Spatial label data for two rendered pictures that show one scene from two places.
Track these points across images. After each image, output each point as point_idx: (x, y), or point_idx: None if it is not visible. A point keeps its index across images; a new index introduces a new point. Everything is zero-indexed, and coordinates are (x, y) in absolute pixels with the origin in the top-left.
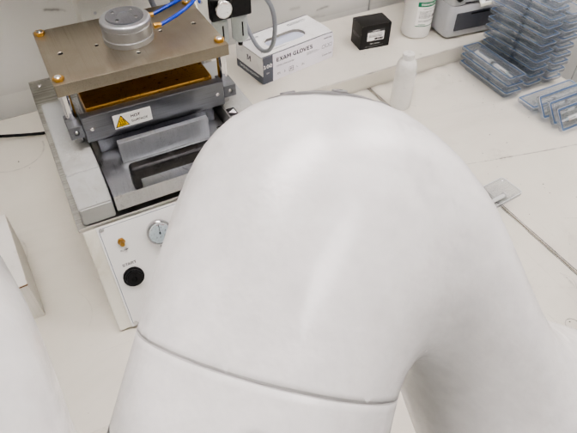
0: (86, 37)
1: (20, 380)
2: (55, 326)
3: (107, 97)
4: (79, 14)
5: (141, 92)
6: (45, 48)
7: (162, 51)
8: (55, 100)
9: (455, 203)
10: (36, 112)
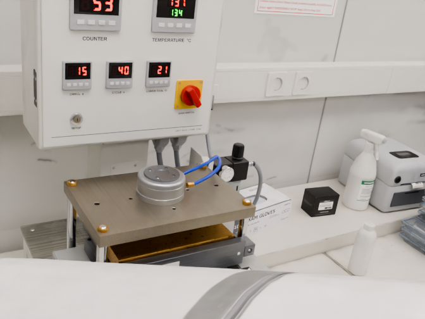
0: (118, 190)
1: None
2: None
3: (138, 249)
4: (99, 168)
5: (171, 247)
6: (81, 197)
7: (197, 209)
8: (50, 245)
9: None
10: (1, 255)
